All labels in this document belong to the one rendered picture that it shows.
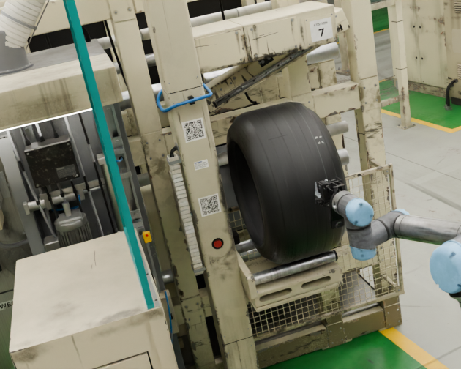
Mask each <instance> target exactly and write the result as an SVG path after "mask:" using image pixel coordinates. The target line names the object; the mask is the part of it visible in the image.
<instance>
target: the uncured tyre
mask: <svg viewBox="0 0 461 369"><path fill-rule="evenodd" d="M287 134H288V135H287ZM282 135H286V136H283V137H279V136H282ZM314 135H322V136H323V139H324V141H325V144H324V145H320V146H318V145H317V143H316V140H315V138H314ZM276 137H279V138H276ZM271 138H275V139H271ZM268 139H271V140H268ZM226 145H227V156H228V165H229V170H230V177H231V180H232V184H233V189H234V193H235V196H236V200H237V203H238V205H239V210H240V212H241V216H242V218H243V221H244V224H245V226H246V229H247V231H248V234H249V235H250V238H251V240H252V242H253V244H254V246H255V247H256V249H257V251H258V252H259V253H260V254H261V255H262V256H263V257H264V258H266V259H268V260H270V261H272V262H274V263H276V264H289V263H291V262H294V261H298V260H301V259H304V258H308V257H311V256H315V255H318V254H321V253H325V252H328V251H330V250H331V249H333V248H334V247H336V246H338V244H339V243H340V241H341V239H342V237H343V235H344V233H345V231H346V226H345V221H344V226H343V227H340V228H335V229H331V226H330V225H329V207H323V206H322V205H321V206H319V205H318V204H315V182H319V181H322V180H325V179H327V180H328V181H331V180H333V179H335V177H336V176H337V177H338V178H340V179H342V183H343V184H344V185H345V191H348V189H347V184H346V180H345V174H344V171H343V167H342V163H341V160H340V156H339V154H338V151H337V148H336V146H335V144H334V141H333V139H332V137H331V135H330V133H329V131H328V129H327V127H326V125H325V124H324V123H323V121H322V120H321V118H320V117H319V116H318V115H317V114H316V112H314V111H313V110H311V109H309V108H308V107H306V106H305V105H302V104H301V103H300V102H282V103H279V104H276V105H270V106H267V107H265V108H259V109H256V110H253V111H248V112H244V113H243V114H241V115H239V116H237V117H236V118H235V120H234V121H233V123H232V125H231V126H230V128H229V129H228V133H227V139H226Z"/></svg>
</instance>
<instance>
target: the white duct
mask: <svg viewBox="0 0 461 369"><path fill-rule="evenodd" d="M45 2H46V0H7V1H6V2H5V4H4V5H5V6H3V9H2V10H1V12H0V13H1V14H0V30H2V31H5V33H6V35H7V36H6V40H7V41H8V42H7V41H6V42H5V46H9V47H13V48H21V47H24V46H25V44H26V42H27V40H28V38H29V35H30V33H31V30H32V29H33V28H34V24H35V23H36V20H37V19H38V16H39V15H40V12H41V11H42V8H43V6H44V3H45Z"/></svg>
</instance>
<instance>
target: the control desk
mask: <svg viewBox="0 0 461 369"><path fill-rule="evenodd" d="M134 229H135V235H136V237H137V241H138V246H139V249H140V254H141V257H142V260H143V265H144V269H145V271H146V276H147V280H148V283H149V288H150V291H151V296H152V299H153V302H154V308H152V309H147V306H146V302H145V299H144V296H143V292H142V289H141V287H140V282H139V279H138V275H137V272H136V269H135V265H134V262H133V260H132V255H131V252H130V248H129V245H128V243H127V238H126V236H125V232H124V231H123V233H119V232H118V233H115V234H110V235H107V236H103V237H100V238H96V239H92V240H89V241H86V242H81V243H78V244H75V245H70V246H68V247H63V248H60V249H57V250H52V251H49V252H46V253H42V254H39V255H35V256H31V257H28V258H23V259H21V260H17V261H16V269H15V287H14V297H13V306H12V323H11V333H10V351H9V353H10V356H11V359H12V362H13V365H14V367H15V369H179V368H178V365H177V361H176V357H175V354H174V350H173V345H172V342H171V338H170V333H169V330H168V325H167V322H166V319H165V314H164V310H163V307H162V303H161V301H160V297H159V294H158V292H157V289H156V286H155V284H154V280H153V277H152V275H151V271H150V269H149V265H148V263H147V260H146V257H145V254H144V251H143V248H142V246H141V243H140V240H139V237H138V233H137V231H136V228H134Z"/></svg>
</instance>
